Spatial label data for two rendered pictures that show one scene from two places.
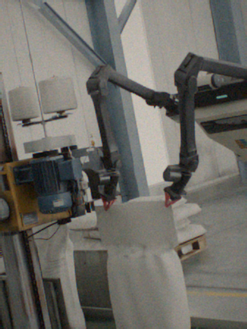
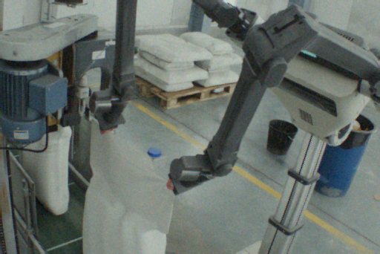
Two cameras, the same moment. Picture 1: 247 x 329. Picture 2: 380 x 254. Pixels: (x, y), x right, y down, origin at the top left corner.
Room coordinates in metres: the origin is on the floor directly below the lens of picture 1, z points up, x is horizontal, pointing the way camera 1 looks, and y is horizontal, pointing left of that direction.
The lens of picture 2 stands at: (1.75, -0.18, 1.72)
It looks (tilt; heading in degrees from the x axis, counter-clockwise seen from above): 25 degrees down; 359
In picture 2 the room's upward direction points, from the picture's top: 10 degrees clockwise
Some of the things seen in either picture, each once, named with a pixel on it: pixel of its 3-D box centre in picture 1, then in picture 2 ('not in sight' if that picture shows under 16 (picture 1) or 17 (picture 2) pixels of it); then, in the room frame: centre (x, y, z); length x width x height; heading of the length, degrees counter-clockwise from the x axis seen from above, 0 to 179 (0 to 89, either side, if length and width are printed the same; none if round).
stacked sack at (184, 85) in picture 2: not in sight; (162, 76); (6.13, 0.20, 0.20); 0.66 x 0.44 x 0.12; 47
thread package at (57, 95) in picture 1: (57, 95); not in sight; (2.92, 0.24, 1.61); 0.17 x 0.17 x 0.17
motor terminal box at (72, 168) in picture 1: (70, 172); (48, 97); (2.78, 0.24, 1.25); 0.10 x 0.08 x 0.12; 162
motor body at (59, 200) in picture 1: (51, 184); (23, 100); (2.81, 0.34, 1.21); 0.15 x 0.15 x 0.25
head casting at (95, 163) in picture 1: (70, 174); (83, 59); (3.26, 0.28, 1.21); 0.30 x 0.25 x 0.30; 47
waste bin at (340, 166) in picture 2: not in sight; (338, 153); (4.69, -1.49, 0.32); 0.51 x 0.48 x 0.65; 137
